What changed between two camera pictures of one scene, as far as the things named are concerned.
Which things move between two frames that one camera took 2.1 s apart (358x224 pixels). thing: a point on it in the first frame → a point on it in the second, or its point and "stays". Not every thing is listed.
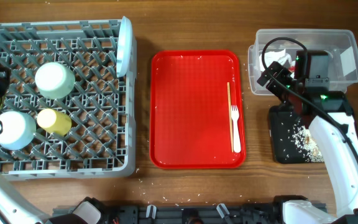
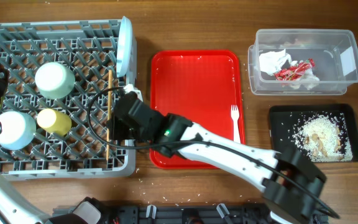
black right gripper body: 283,91 → 120,134
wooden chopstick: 230,117 → 109,114
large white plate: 124,48 stays
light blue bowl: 18,130 stays
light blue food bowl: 54,80 stays
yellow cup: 54,121 stays
